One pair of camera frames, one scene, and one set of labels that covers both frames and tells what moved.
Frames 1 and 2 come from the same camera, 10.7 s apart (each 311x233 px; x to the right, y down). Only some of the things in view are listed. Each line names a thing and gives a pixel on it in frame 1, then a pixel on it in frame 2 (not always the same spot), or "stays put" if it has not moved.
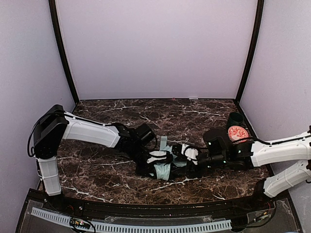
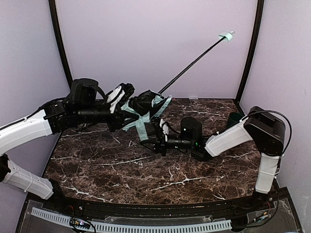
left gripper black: [146, 167] -> [119, 116]
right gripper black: [188, 166] -> [160, 140]
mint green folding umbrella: [163, 170] -> [143, 106]
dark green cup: [236, 119] stays put
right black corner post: [256, 34] stays put
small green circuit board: [79, 223] stays put
